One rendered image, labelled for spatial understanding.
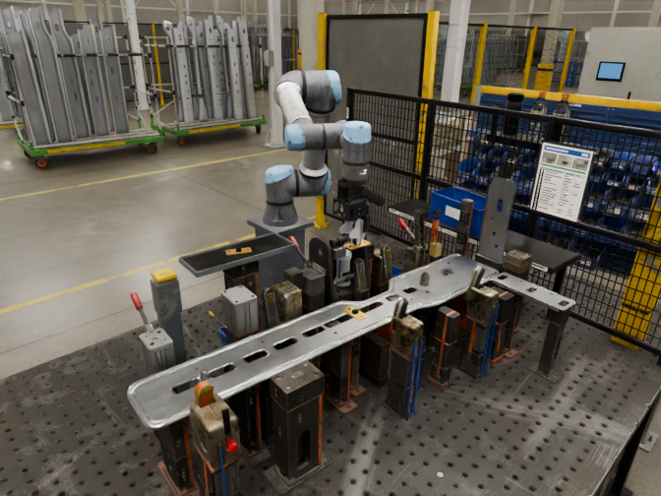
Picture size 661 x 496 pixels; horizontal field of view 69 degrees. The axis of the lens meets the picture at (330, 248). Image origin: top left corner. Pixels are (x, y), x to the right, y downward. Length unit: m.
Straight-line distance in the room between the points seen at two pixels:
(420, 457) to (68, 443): 1.05
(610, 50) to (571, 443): 7.11
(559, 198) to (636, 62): 6.16
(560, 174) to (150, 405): 1.72
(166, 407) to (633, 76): 7.73
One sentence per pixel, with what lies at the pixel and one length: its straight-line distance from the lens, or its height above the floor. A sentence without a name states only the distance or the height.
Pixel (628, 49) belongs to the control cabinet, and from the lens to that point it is 8.30.
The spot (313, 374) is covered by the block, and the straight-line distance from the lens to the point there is 1.28.
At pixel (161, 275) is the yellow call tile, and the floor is 1.16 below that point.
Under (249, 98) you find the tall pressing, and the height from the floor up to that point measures 0.67.
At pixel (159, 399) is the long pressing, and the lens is 1.31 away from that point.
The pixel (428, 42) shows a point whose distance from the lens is 3.84.
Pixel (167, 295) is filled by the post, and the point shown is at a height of 1.10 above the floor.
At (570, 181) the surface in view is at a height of 1.31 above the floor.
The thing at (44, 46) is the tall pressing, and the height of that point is 1.60.
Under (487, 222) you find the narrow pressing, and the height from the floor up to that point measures 1.14.
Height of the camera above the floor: 1.83
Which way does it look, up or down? 24 degrees down
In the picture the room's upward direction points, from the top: 1 degrees clockwise
